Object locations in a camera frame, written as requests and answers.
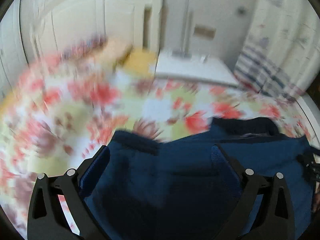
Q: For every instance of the white wardrobe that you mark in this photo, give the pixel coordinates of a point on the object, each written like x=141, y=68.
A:
x=13, y=58

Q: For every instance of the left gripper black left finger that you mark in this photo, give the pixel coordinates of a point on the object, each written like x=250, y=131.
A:
x=57, y=208

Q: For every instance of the white wooden headboard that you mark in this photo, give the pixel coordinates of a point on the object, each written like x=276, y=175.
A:
x=61, y=23

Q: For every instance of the silver desk lamp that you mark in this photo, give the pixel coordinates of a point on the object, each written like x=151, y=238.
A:
x=183, y=51

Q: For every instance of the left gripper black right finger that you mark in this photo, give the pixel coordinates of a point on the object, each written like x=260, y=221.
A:
x=264, y=209

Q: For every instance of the navy blue padded jacket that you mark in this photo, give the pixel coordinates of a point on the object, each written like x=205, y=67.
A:
x=184, y=189

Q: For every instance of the brass wall socket plate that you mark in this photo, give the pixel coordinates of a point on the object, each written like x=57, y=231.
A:
x=204, y=32

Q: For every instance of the peach pillow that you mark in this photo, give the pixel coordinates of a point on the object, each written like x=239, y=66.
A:
x=115, y=50

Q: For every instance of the striped patterned curtain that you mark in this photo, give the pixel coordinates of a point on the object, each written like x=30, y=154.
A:
x=280, y=55

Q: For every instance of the white nightstand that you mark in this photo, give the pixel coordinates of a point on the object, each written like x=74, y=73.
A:
x=194, y=67

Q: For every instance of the floral bed quilt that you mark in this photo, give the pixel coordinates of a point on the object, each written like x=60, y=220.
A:
x=66, y=105

